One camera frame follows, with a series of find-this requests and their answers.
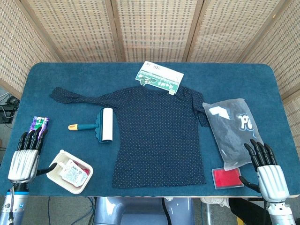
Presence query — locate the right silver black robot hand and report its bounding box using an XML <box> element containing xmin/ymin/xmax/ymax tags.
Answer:
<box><xmin>238</xmin><ymin>138</ymin><xmax>291</xmax><ymax>204</ymax></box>

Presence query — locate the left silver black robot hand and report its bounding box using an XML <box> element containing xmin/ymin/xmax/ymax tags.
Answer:
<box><xmin>7</xmin><ymin>127</ymin><xmax>58</xmax><ymax>185</ymax></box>

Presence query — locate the teal lint roller yellow tip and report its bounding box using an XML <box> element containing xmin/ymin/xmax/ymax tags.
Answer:
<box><xmin>67</xmin><ymin>107</ymin><xmax>114</xmax><ymax>143</ymax></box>

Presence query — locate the dark blue dotted shirt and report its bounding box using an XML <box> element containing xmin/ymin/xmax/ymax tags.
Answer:
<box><xmin>49</xmin><ymin>85</ymin><xmax>210</xmax><ymax>189</ymax></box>

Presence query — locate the cream plastic food tray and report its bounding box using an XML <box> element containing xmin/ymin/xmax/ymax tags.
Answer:
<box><xmin>46</xmin><ymin>149</ymin><xmax>94</xmax><ymax>195</ymax></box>

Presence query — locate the black trouser leg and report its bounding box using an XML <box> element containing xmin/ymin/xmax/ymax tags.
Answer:
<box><xmin>228</xmin><ymin>198</ymin><xmax>270</xmax><ymax>225</ymax></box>

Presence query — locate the purple drink carton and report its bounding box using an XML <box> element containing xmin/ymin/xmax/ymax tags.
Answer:
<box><xmin>28</xmin><ymin>116</ymin><xmax>50</xmax><ymax>139</ymax></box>

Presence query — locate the red ink pad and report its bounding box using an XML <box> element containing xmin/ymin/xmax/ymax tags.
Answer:
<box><xmin>211</xmin><ymin>167</ymin><xmax>245</xmax><ymax>190</ymax></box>

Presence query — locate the white printed sauce packet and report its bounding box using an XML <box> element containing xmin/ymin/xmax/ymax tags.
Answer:
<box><xmin>58</xmin><ymin>159</ymin><xmax>86</xmax><ymax>188</ymax></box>

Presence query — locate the white sneaker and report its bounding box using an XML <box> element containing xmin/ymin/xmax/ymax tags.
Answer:
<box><xmin>200</xmin><ymin>197</ymin><xmax>229</xmax><ymax>208</ymax></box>

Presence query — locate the clear bag with black garment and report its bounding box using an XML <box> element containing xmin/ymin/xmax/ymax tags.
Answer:
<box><xmin>202</xmin><ymin>97</ymin><xmax>264</xmax><ymax>171</ymax></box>

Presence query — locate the blue felt table cover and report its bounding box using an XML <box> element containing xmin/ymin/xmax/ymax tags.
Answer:
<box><xmin>0</xmin><ymin>62</ymin><xmax>300</xmax><ymax>198</ymax></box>

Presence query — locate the blue-grey robot torso base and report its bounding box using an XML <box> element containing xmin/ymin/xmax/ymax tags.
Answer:
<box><xmin>93</xmin><ymin>196</ymin><xmax>195</xmax><ymax>225</ymax></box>

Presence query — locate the green and white paper box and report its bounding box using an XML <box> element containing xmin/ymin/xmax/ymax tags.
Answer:
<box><xmin>135</xmin><ymin>60</ymin><xmax>185</xmax><ymax>96</ymax></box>

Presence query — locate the woven bamboo folding screen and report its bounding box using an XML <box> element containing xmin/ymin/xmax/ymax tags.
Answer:
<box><xmin>0</xmin><ymin>0</ymin><xmax>300</xmax><ymax>150</ymax></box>

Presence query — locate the black cable bundle on floor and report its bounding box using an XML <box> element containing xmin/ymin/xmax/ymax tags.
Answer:
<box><xmin>0</xmin><ymin>93</ymin><xmax>21</xmax><ymax>125</ymax></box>

